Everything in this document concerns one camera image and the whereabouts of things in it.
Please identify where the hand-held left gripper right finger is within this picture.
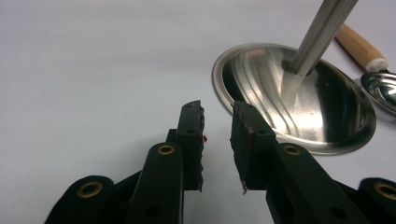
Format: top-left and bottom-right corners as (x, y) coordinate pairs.
(229, 100), (372, 224)

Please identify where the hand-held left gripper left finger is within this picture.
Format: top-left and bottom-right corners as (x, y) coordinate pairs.
(123, 99), (205, 224)

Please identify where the steel utensil stand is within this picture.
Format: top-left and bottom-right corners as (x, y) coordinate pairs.
(211, 0), (377, 156)

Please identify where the steel ladle with wooden handle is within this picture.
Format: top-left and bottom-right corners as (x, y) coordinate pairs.
(333, 22), (396, 117)

